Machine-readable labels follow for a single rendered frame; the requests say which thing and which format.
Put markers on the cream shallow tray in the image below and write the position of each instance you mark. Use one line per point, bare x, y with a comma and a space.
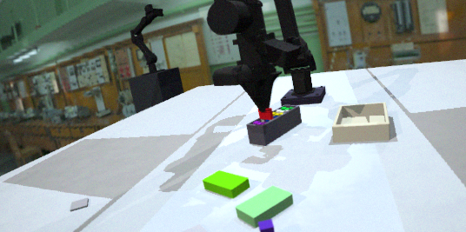
361, 123

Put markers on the small purple block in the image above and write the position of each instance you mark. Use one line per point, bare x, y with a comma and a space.
266, 226

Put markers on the bright green rectangular block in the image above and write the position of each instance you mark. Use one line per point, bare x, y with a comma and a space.
226, 184

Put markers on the light green rectangular block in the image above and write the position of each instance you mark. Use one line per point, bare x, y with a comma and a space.
264, 206

